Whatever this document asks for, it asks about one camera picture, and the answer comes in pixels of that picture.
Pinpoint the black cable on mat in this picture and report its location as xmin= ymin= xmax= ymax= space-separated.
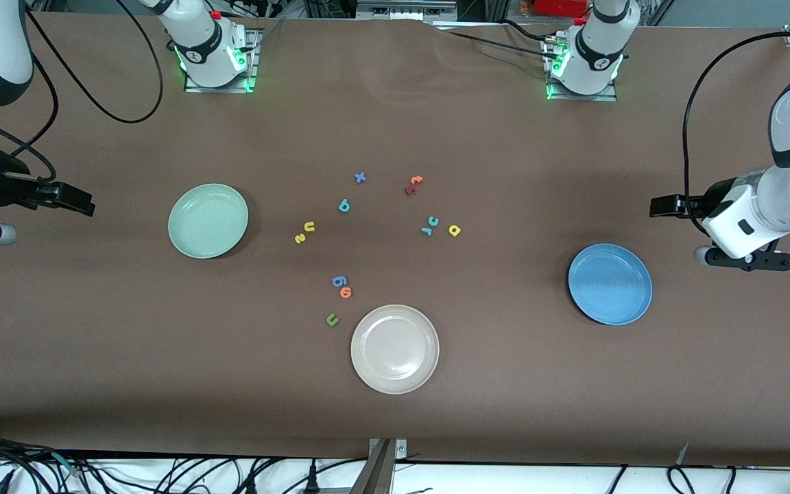
xmin=429 ymin=19 xmax=560 ymax=56

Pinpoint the green tipped cable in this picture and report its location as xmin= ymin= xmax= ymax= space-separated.
xmin=52 ymin=449 xmax=87 ymax=478

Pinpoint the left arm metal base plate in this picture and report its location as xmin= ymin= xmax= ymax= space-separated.
xmin=542 ymin=34 xmax=619 ymax=102

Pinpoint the red box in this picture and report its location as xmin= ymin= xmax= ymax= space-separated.
xmin=532 ymin=0 xmax=591 ymax=17

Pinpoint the beige plate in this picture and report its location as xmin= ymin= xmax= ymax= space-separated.
xmin=350 ymin=304 xmax=440 ymax=395

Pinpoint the brown table mat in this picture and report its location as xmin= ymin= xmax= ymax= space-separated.
xmin=0 ymin=10 xmax=790 ymax=467

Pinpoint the grey device box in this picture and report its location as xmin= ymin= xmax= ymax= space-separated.
xmin=356 ymin=0 xmax=459 ymax=21

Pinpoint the blue plate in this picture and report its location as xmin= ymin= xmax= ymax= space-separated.
xmin=568 ymin=243 xmax=654 ymax=326

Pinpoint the light green plate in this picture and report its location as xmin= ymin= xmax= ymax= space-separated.
xmin=167 ymin=183 xmax=250 ymax=260

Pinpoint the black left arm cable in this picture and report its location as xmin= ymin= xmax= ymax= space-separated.
xmin=683 ymin=31 xmax=790 ymax=237

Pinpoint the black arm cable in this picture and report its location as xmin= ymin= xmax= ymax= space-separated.
xmin=683 ymin=31 xmax=790 ymax=237
xmin=0 ymin=0 xmax=165 ymax=183

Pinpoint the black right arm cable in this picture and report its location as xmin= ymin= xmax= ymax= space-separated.
xmin=0 ymin=0 xmax=165 ymax=183

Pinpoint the aluminium table profile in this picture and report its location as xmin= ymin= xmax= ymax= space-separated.
xmin=350 ymin=438 xmax=408 ymax=494

